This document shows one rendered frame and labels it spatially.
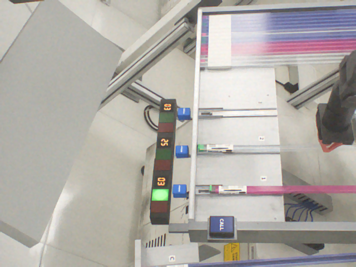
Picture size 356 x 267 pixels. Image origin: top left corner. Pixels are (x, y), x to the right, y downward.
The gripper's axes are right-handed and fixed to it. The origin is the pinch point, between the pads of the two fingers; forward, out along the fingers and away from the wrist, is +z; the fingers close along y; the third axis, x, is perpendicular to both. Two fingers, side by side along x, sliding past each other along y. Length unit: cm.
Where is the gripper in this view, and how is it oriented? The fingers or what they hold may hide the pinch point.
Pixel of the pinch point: (326, 146)
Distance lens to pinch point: 129.2
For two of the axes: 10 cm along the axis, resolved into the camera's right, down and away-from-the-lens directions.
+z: 0.0, 6.0, 8.0
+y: 0.5, -8.0, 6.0
